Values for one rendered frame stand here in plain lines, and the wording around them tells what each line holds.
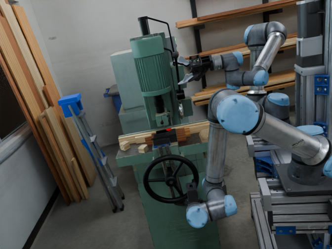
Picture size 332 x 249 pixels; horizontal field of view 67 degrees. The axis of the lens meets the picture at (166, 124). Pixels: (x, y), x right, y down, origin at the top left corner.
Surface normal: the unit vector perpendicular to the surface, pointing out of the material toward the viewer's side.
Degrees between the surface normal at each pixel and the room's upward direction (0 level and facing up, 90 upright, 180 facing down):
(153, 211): 90
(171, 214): 90
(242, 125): 85
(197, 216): 60
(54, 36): 90
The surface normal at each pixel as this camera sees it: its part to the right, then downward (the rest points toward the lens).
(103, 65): 0.09, 0.34
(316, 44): -0.17, 0.38
